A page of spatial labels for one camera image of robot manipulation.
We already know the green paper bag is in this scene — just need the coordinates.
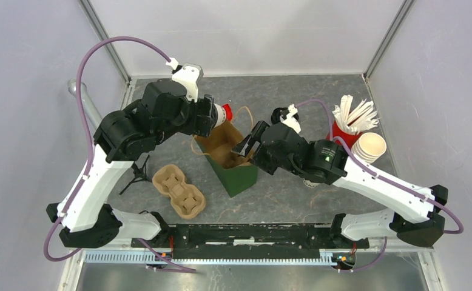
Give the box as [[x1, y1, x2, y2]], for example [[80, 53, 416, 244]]
[[190, 104, 258, 198]]

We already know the white paper coffee cup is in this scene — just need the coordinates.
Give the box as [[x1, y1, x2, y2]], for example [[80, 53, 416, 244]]
[[303, 179, 319, 188]]

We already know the brown cardboard cup carrier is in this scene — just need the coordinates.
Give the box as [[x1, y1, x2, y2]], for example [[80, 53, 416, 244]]
[[152, 164, 207, 219], [211, 144, 249, 169]]

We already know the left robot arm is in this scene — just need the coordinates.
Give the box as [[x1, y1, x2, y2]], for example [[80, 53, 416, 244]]
[[46, 79, 231, 249]]

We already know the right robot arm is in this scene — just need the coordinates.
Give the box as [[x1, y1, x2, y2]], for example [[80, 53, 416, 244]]
[[231, 121, 448, 247]]

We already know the stack of black lids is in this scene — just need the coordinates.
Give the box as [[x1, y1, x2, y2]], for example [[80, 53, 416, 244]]
[[271, 107, 299, 126]]

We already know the red plastic cup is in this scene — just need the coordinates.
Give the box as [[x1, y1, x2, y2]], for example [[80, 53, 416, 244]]
[[331, 121, 363, 149]]

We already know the stack of white paper cups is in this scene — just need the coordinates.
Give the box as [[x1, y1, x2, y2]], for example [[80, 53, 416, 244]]
[[351, 132, 387, 164]]

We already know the silver microphone on stand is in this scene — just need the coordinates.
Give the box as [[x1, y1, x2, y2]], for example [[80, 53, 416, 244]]
[[67, 78, 102, 130]]

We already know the red plastic ring tool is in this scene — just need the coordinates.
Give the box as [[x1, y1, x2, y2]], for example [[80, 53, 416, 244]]
[[222, 104, 233, 121]]

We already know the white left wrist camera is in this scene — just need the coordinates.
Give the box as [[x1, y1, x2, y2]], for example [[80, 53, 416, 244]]
[[166, 58, 203, 102]]

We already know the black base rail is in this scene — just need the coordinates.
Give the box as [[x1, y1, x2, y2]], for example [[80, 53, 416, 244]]
[[147, 223, 369, 259]]

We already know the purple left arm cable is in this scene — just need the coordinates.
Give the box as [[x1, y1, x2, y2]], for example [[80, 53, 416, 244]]
[[42, 36, 197, 274]]

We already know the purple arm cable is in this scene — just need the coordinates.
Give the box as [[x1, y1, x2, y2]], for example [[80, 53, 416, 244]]
[[294, 98, 465, 272], [42, 36, 197, 274]]

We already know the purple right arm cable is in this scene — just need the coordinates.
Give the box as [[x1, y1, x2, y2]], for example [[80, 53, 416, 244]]
[[294, 98, 465, 272]]

